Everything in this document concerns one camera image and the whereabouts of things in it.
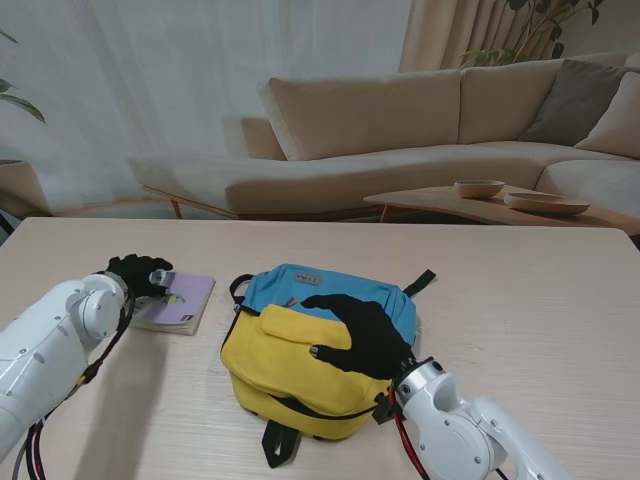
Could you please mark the tall green leafy plant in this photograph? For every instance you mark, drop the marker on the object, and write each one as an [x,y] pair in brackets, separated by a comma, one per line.
[492,56]

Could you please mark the purple cover book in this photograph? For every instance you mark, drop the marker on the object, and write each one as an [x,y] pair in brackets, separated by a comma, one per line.
[192,300]

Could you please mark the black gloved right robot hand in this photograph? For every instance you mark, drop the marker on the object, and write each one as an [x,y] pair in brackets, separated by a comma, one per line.
[375,345]

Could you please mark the beige pleated curtain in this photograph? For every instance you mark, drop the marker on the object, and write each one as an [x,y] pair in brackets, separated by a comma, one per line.
[450,35]

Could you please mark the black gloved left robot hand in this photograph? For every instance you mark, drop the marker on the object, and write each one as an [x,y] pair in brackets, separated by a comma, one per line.
[135,272]

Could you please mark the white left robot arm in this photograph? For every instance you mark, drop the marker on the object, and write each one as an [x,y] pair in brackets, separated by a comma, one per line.
[45,340]

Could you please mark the wide shallow wooden bowl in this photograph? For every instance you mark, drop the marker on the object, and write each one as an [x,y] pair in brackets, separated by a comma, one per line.
[545,204]

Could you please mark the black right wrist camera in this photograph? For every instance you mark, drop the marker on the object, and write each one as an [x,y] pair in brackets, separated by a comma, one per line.
[384,410]

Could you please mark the white sheer curtain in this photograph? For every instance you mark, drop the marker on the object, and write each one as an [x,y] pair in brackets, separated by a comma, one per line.
[150,75]

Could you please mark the black metal bar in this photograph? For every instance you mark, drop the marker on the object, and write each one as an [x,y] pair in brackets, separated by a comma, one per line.
[5,225]

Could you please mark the beige plant pot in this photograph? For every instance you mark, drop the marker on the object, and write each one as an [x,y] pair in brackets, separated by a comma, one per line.
[20,187]

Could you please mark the wooden coffee table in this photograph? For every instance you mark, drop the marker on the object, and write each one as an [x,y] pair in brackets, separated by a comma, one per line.
[430,200]

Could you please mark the small deep wooden bowl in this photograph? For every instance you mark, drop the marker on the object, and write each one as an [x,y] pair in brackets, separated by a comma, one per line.
[479,189]

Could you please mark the beige corner sofa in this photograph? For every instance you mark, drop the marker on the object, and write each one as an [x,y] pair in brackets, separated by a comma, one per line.
[370,115]

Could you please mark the blue and yellow school bag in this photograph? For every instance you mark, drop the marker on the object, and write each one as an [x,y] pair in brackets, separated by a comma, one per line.
[300,370]

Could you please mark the beige sofa cushion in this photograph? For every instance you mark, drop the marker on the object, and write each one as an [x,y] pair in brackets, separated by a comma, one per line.
[620,125]

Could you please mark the grey sofa cushion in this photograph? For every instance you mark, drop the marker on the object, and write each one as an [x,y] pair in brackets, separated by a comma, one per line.
[575,100]

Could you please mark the green plant with long leaves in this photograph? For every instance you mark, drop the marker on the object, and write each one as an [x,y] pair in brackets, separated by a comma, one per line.
[25,105]

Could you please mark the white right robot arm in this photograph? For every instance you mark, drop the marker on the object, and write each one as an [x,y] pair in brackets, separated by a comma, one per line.
[460,430]

